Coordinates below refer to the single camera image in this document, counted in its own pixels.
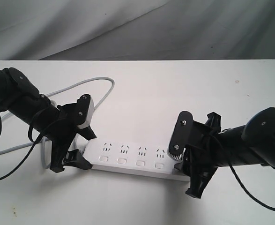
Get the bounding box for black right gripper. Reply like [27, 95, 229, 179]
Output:
[169, 111, 221, 193]

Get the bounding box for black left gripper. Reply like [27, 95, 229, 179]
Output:
[37, 94, 97, 173]

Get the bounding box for white five-outlet power strip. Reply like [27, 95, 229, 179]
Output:
[83, 138, 190, 182]

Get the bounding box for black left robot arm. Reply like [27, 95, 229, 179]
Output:
[0, 67, 96, 173]

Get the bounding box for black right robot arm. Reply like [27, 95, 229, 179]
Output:
[168, 107, 275, 198]

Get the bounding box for grey backdrop cloth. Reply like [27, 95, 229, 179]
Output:
[0, 0, 275, 60]

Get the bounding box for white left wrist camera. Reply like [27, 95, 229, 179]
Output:
[74, 94, 94, 129]

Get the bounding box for grey power cord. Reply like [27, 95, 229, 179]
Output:
[0, 76, 115, 169]

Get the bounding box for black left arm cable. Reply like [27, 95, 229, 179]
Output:
[0, 96, 65, 182]

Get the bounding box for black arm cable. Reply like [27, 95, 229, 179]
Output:
[0, 96, 65, 182]
[204, 130, 275, 210]

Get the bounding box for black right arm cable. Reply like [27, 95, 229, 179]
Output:
[204, 130, 275, 210]

